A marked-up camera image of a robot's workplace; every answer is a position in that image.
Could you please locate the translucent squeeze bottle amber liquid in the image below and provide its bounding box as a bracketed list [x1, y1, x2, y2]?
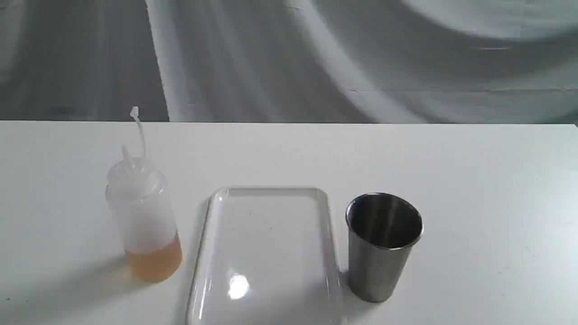
[105, 106, 182, 283]

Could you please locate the stainless steel cup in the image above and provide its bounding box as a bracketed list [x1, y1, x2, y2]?
[345, 193, 424, 303]

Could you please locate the white rectangular plastic tray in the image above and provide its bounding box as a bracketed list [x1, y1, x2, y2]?
[185, 186, 345, 325]

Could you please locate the grey backdrop cloth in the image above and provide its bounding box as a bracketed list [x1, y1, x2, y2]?
[0, 0, 577, 124]

